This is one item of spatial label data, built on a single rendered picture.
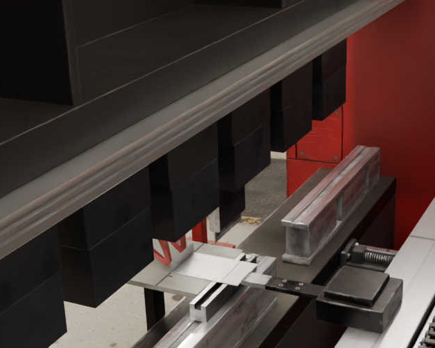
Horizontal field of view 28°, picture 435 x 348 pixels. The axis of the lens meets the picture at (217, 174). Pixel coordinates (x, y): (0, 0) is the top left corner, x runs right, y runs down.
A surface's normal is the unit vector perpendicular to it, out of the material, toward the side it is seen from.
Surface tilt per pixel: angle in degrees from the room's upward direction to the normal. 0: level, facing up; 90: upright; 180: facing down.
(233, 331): 90
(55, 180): 0
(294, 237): 90
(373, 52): 90
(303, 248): 90
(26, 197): 0
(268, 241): 0
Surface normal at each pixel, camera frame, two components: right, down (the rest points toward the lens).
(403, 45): -0.45, 0.34
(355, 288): -0.04, -0.93
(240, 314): 0.89, 0.13
